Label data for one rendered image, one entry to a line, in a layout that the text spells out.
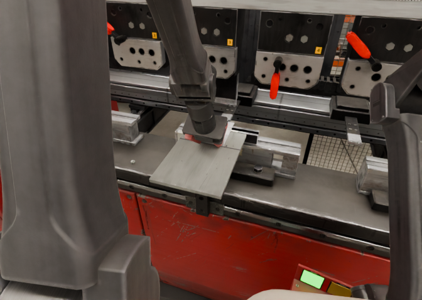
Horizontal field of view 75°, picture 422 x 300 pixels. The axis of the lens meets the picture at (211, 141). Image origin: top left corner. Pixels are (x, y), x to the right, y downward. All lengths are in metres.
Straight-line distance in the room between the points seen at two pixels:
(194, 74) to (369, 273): 0.76
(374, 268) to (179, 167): 0.61
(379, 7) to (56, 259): 0.64
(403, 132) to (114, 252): 0.45
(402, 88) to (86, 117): 0.46
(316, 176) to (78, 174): 0.80
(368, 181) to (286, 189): 0.22
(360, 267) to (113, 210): 0.83
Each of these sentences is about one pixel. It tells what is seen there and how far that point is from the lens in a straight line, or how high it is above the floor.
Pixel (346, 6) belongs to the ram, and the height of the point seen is 1.36.
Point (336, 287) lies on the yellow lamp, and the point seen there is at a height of 0.82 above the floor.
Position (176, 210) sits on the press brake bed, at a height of 0.74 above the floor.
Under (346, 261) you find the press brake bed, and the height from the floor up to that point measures 0.72.
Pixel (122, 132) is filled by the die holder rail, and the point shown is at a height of 0.92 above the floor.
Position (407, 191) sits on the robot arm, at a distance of 0.51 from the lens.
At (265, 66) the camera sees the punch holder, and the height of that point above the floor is 1.22.
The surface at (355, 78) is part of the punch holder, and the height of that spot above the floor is 1.22.
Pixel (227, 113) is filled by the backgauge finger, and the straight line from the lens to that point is 0.91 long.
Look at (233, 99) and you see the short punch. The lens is 0.78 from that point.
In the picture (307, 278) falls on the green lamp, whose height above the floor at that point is 0.81.
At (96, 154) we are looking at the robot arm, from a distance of 0.18.
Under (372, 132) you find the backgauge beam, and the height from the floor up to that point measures 0.93.
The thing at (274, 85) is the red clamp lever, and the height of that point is 1.19.
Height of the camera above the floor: 1.45
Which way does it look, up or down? 35 degrees down
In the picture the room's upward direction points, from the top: straight up
